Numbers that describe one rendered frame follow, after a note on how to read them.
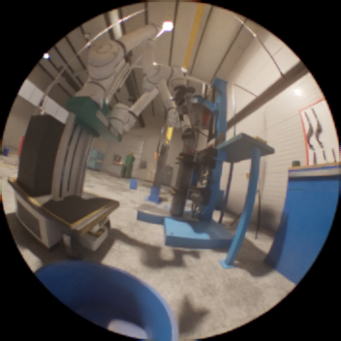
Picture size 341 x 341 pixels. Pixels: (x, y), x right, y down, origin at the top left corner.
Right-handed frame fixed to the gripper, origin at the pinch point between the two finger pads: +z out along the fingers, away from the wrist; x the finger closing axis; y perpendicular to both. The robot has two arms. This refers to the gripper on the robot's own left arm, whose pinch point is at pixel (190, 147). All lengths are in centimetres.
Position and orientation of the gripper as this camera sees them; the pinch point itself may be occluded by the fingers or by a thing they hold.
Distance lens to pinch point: 114.0
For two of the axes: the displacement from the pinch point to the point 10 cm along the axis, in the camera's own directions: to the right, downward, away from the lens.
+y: -0.8, 0.6, 10.0
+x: -9.9, 1.3, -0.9
